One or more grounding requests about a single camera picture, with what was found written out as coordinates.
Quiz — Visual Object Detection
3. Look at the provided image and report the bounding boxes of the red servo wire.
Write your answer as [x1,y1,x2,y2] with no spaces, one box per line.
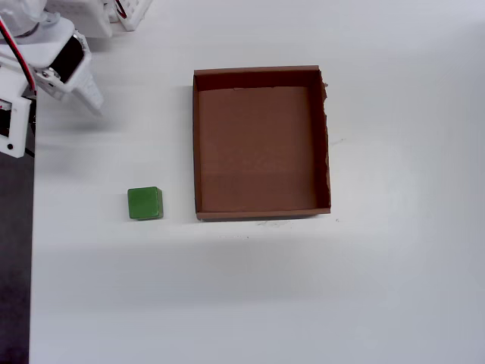
[0,17,39,93]

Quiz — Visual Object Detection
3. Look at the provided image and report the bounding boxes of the green cube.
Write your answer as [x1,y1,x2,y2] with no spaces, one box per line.
[127,186,164,221]

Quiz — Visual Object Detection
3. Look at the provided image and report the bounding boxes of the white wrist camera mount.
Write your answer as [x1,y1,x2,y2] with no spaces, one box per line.
[0,67,33,158]

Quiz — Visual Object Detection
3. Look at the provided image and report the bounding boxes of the brown cardboard box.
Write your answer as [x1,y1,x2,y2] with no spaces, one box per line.
[192,64,332,222]

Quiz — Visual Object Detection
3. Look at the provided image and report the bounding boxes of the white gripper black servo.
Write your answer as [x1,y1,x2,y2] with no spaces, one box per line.
[0,17,105,118]

